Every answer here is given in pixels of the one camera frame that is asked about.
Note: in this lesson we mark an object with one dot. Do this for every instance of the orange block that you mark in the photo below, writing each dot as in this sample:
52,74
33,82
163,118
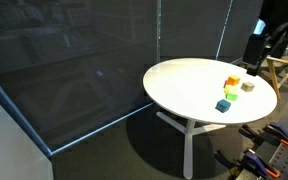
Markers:
233,80

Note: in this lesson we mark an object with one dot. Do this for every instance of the white table leg base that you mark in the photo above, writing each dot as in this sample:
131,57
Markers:
188,146

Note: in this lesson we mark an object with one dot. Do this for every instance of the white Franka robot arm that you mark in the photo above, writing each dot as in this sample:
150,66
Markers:
280,10

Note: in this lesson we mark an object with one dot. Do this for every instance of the grey block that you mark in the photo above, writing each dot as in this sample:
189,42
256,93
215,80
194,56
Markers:
247,86

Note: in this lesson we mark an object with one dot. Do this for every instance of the blue block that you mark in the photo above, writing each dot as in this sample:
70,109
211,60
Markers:
223,105

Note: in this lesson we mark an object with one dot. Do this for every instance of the yellow-green block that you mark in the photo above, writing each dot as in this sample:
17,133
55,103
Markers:
230,88

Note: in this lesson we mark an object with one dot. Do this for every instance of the purple and orange bar clamp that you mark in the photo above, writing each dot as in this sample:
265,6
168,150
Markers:
259,164
280,134

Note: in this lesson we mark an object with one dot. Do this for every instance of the light glass wall post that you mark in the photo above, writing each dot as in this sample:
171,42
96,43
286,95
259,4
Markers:
158,30
224,30

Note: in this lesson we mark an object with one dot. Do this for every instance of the green block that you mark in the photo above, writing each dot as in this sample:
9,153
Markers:
231,97

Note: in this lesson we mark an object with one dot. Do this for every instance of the wooden chair with grey seat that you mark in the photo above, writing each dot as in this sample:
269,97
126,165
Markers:
277,66

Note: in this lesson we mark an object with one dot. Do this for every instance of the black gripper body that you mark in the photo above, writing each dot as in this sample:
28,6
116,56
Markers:
254,48

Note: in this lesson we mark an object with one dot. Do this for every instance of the blue glass wall frame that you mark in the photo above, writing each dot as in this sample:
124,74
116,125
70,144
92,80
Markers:
20,116

